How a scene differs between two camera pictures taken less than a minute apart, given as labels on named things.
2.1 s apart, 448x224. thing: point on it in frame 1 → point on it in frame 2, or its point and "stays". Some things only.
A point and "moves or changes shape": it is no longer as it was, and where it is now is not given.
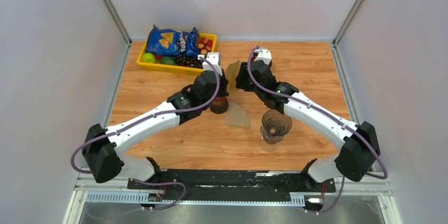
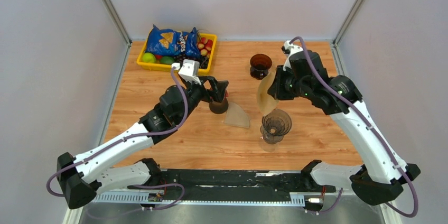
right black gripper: (241, 79) → (276, 90)
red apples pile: (205, 46) stays
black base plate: (232, 181) stays
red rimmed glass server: (220, 105) stays
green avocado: (168, 60) stays
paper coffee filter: (231, 73) moves or changes shape
